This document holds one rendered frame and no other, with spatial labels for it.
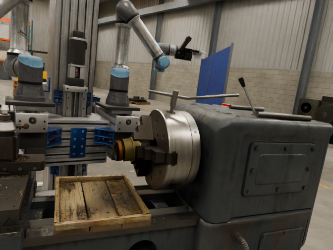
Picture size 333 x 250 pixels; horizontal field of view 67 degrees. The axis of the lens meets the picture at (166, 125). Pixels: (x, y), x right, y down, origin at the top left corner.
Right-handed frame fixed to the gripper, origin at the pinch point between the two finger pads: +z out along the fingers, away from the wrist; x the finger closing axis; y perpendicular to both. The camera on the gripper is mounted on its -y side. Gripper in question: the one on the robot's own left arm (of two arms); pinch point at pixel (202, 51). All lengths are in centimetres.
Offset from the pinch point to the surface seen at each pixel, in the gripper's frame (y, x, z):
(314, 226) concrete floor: 161, -14, 164
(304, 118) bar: 19, 91, 19
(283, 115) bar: 19, 92, 8
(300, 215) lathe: 60, 100, 24
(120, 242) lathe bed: 64, 110, -52
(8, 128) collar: 32, 93, -91
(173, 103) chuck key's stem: 19, 90, -36
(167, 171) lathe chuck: 40, 104, -38
